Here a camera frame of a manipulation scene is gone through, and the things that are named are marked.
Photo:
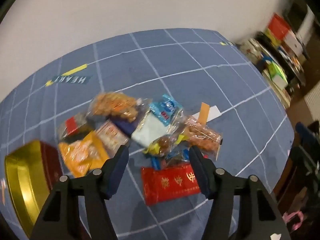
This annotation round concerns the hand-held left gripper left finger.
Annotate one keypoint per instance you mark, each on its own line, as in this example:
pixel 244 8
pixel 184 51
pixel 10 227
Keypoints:
pixel 117 172

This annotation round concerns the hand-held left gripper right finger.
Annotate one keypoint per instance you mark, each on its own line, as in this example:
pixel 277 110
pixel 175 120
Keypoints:
pixel 200 172

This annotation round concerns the blue candy wrapper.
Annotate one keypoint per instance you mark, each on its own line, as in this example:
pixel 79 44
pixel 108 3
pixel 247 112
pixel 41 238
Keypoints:
pixel 180 155

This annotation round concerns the red snack packet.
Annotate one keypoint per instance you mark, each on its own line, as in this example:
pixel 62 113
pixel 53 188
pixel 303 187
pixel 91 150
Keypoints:
pixel 170 182

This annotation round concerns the clear bag of peanuts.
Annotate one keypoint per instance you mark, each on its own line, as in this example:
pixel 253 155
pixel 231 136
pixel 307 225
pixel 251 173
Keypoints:
pixel 202 135

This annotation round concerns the beige patterned snack box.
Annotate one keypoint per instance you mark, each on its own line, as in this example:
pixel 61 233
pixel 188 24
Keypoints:
pixel 111 132

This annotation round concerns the orange snack packet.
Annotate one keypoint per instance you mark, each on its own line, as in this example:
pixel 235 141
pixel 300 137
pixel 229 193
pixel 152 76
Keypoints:
pixel 80 155

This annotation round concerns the navy snack packet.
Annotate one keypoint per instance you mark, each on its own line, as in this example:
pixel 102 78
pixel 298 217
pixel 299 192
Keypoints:
pixel 125 127

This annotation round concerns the yellow chocolate ball packet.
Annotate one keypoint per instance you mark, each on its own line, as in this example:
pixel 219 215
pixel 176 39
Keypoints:
pixel 162 142

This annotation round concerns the mint snack packet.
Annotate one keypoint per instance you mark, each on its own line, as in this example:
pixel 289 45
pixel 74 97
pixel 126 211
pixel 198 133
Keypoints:
pixel 147 130

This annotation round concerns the clear packet with red label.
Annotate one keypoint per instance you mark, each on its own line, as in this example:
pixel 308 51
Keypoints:
pixel 72 125

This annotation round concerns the clear bag of fried snacks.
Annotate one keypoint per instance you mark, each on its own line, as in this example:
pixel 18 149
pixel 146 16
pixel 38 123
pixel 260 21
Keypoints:
pixel 112 103

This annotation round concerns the gold tin box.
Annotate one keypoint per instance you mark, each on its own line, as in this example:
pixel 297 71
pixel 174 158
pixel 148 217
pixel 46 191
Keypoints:
pixel 22 180

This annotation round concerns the orange paper strip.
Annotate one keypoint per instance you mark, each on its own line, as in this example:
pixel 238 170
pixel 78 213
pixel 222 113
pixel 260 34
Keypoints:
pixel 204 112

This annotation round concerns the white paper sheet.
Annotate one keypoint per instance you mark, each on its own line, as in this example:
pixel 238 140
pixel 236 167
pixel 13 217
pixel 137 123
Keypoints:
pixel 213 113

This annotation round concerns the pink ribbon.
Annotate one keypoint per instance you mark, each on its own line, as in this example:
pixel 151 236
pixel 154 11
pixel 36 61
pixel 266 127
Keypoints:
pixel 295 218

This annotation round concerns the black chair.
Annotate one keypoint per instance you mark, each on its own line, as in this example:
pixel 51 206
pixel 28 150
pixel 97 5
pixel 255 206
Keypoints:
pixel 305 150

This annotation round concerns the blue checked tablecloth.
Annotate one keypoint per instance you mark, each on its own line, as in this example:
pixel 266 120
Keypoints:
pixel 175 67

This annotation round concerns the green box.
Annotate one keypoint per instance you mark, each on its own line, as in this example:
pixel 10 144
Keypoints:
pixel 275 72

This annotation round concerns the white radiator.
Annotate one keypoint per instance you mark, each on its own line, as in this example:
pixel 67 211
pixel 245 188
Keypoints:
pixel 313 102

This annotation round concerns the red white cardboard box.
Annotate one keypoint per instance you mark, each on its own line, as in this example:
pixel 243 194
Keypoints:
pixel 277 27

